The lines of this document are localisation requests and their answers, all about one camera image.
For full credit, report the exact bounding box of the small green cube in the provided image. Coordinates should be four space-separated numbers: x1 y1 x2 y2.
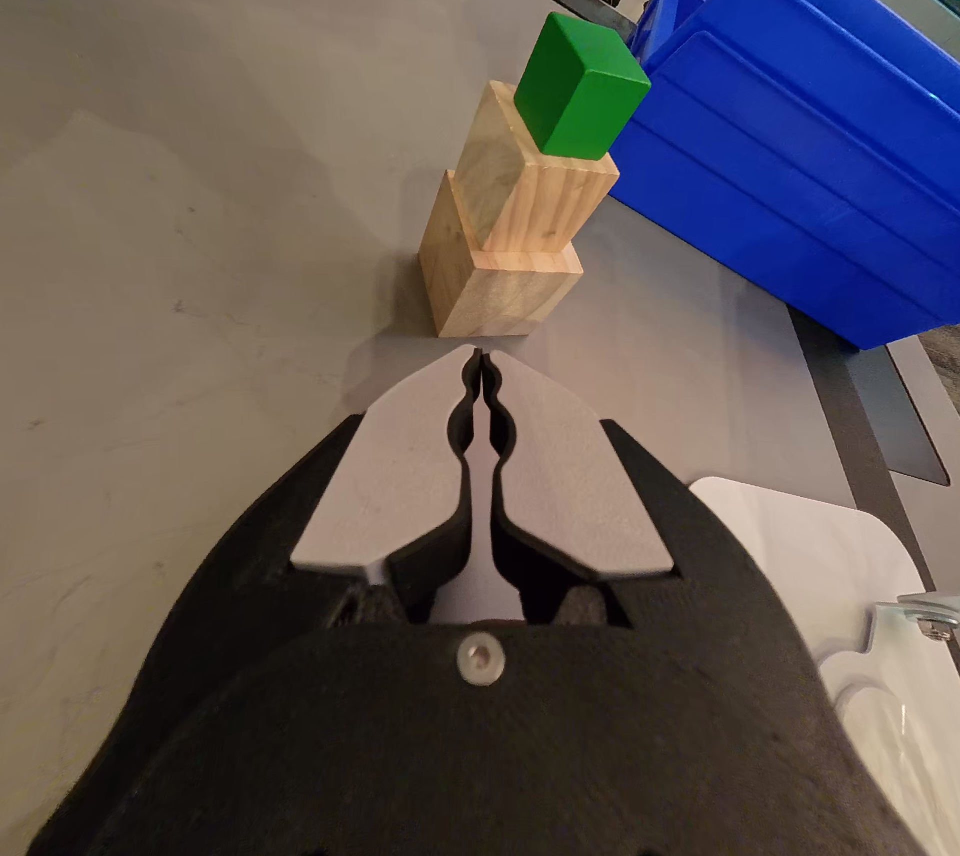
513 10 653 162

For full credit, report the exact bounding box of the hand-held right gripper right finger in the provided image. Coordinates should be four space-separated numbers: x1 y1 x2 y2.
482 350 676 611

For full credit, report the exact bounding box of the large wooden cube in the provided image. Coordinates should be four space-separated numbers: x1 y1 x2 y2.
453 79 621 254
417 169 585 339

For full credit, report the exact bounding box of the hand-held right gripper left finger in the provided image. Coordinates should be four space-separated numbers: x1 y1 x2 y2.
289 344 483 607

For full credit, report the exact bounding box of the blue plastic bin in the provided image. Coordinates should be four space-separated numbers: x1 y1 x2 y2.
606 0 960 352

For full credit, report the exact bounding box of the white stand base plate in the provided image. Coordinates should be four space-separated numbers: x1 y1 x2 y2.
687 475 960 856

